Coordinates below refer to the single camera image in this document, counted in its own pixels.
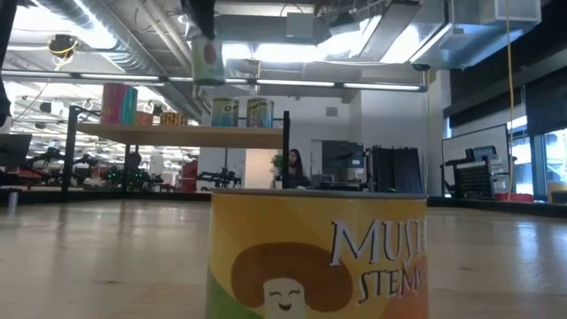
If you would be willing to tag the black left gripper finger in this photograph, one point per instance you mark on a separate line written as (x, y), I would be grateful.
(206, 20)

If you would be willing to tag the tall yellow blue gradient can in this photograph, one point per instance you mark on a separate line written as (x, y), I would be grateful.
(260, 114)
(225, 113)

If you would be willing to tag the yellow bean-pattern can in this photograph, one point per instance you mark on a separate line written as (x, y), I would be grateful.
(173, 119)

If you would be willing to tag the orange white can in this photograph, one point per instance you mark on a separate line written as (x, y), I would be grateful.
(145, 119)

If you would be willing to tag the pink green teal can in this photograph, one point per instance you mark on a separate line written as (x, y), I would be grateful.
(118, 105)

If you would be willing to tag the yellow mushroom can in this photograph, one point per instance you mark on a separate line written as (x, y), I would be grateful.
(310, 248)

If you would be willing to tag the black background robot arm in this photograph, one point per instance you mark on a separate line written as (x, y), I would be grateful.
(219, 179)

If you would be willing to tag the red cabinet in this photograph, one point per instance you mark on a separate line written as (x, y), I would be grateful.
(190, 175)

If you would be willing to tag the potted green plant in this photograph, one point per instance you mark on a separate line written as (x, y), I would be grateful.
(277, 161)

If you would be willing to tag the person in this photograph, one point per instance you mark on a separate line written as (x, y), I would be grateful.
(297, 170)

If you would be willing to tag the long ceiling light strip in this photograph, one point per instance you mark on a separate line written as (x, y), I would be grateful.
(376, 86)

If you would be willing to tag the dark computer monitor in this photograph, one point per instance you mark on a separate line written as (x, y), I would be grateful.
(15, 150)

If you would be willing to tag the black folding panels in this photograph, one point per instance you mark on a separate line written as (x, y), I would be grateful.
(398, 168)

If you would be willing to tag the whiteboard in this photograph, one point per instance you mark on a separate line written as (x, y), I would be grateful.
(456, 146)

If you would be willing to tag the black equipment cart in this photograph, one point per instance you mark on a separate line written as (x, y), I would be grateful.
(474, 181)

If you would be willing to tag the red bin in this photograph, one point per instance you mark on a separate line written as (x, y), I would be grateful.
(514, 197)

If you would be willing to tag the wooden shelf with black frame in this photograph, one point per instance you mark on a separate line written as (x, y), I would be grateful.
(177, 136)

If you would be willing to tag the grey wall vent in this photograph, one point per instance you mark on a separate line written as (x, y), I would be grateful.
(331, 111)

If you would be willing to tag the dark wall monitor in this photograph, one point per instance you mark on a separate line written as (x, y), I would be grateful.
(341, 155)

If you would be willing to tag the black dome security camera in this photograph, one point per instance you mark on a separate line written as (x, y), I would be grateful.
(421, 67)

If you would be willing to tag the large rectangular silver duct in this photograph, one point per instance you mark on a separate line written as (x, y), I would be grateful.
(443, 40)

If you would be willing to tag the grey metal post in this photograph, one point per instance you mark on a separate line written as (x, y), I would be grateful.
(13, 204)

